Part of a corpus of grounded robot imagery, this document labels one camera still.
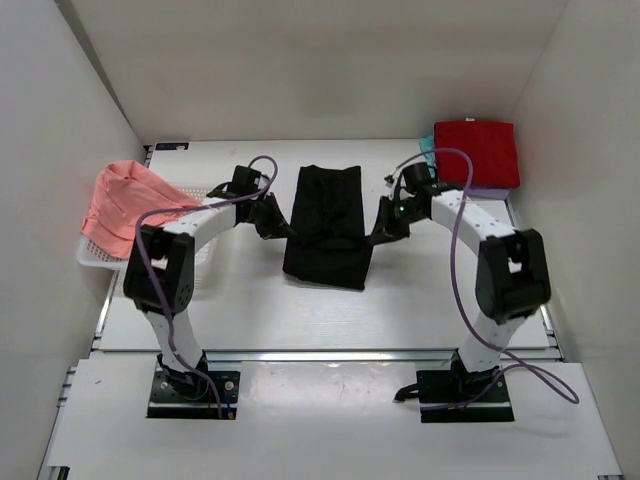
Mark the teal folded t-shirt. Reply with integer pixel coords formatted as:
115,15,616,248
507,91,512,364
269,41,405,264
419,135,436,166

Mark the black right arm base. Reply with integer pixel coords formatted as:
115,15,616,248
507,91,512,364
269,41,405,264
394,360,515,424

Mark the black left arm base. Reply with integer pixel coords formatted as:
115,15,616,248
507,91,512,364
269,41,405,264
146,363,241,421

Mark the white plastic basket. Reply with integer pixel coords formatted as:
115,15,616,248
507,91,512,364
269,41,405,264
76,183,220,299

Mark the red folded t-shirt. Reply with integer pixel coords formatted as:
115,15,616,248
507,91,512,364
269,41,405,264
434,120,520,189

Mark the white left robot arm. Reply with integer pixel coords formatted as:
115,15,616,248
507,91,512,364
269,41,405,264
123,155,295,401

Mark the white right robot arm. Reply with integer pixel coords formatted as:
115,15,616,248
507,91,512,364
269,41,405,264
369,161,551,387

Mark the pink t-shirt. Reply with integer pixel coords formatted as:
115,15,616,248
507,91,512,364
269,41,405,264
81,160,201,259

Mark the lavender folded t-shirt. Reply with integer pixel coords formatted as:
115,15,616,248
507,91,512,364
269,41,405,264
468,186,511,201

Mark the black t-shirt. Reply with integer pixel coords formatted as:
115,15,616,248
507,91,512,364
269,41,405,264
282,165,373,291

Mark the aluminium table rail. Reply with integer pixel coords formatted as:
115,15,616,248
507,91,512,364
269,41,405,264
90,347,562,363

